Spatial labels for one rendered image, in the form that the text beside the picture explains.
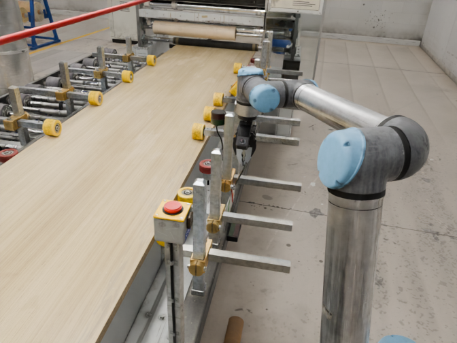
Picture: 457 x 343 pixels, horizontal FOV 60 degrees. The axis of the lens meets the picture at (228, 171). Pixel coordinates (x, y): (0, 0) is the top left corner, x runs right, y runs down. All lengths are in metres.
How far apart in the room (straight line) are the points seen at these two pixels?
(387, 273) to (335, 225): 1.92
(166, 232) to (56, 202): 0.75
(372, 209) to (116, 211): 0.93
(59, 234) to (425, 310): 2.01
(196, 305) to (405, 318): 1.44
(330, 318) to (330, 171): 0.34
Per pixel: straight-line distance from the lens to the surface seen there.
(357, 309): 0.93
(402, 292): 2.66
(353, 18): 10.14
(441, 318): 2.62
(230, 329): 2.12
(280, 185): 1.72
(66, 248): 1.34
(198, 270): 1.29
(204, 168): 1.71
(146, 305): 1.50
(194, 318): 1.34
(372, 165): 0.79
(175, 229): 0.88
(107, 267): 1.25
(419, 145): 0.86
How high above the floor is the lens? 1.73
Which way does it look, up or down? 29 degrees down
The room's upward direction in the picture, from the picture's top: 3 degrees clockwise
